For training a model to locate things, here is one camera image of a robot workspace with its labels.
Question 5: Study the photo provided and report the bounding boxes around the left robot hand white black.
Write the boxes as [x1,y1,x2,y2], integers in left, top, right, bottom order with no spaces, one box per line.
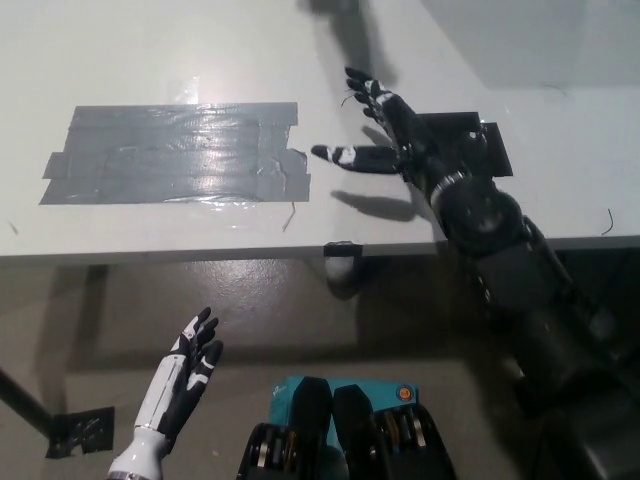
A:
[133,306,225,442]

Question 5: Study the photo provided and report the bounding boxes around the grey duct tape patch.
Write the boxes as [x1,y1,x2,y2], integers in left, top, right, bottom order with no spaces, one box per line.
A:
[38,102,312,207]

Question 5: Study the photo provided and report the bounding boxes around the black tape floor patch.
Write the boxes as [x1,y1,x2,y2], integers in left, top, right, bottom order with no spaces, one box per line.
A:
[45,405,116,461]

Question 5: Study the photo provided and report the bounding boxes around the white table leg foot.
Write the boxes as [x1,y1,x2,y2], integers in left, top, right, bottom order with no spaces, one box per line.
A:
[323,255,352,289]

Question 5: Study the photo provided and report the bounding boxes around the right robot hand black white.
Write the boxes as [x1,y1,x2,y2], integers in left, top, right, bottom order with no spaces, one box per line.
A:
[310,66,452,195]

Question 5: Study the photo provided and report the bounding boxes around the black slanted pole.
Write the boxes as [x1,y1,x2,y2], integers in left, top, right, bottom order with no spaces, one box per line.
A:
[0,368,57,441]

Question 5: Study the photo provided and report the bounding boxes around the black tape table edge piece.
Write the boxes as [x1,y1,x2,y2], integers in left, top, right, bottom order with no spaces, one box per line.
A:
[322,240,363,259]

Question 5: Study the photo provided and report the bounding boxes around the black tape square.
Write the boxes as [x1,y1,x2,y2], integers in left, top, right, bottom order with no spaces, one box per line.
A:
[416,111,515,179]

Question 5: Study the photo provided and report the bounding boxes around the teal box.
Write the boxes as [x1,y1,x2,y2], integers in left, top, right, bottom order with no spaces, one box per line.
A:
[269,375,420,457]

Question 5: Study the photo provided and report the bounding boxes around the black robot torso blocks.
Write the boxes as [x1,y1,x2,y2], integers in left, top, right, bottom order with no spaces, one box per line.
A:
[236,377,457,480]

